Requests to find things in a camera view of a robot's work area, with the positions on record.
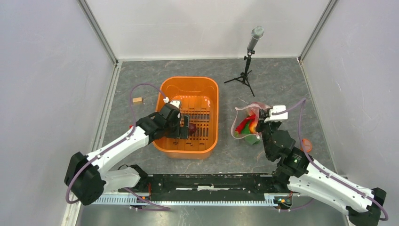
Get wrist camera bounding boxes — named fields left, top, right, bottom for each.
left=266, top=105, right=288, bottom=122
left=169, top=100, right=182, bottom=110

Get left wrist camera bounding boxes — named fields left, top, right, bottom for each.
left=169, top=100, right=182, bottom=110

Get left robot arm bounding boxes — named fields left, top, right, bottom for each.
left=64, top=100, right=190, bottom=205

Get red toy tomato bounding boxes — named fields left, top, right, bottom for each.
left=248, top=119, right=258, bottom=134

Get red toy chili pepper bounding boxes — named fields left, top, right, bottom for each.
left=235, top=115, right=255, bottom=134

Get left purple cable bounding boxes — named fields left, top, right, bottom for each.
left=64, top=83, right=170, bottom=205

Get green toy bok choy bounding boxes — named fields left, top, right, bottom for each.
left=234, top=122, right=260, bottom=145

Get tan wooden cube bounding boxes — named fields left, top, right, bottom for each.
left=132, top=97, right=143, bottom=105

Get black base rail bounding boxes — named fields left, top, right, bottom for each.
left=131, top=173, right=290, bottom=202

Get dark purple toy plum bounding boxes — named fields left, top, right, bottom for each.
left=188, top=123, right=197, bottom=136

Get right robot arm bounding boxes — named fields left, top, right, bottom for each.
left=256, top=109, right=387, bottom=226

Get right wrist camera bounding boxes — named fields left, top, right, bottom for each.
left=266, top=105, right=288, bottom=122

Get black tripod stand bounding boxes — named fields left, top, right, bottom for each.
left=224, top=51, right=255, bottom=97

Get orange plastic basket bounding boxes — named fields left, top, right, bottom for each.
left=153, top=76, right=219, bottom=160

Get silver microphone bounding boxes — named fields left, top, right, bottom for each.
left=247, top=26, right=264, bottom=55

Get clear polka dot zip bag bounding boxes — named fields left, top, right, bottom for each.
left=231, top=102, right=271, bottom=145

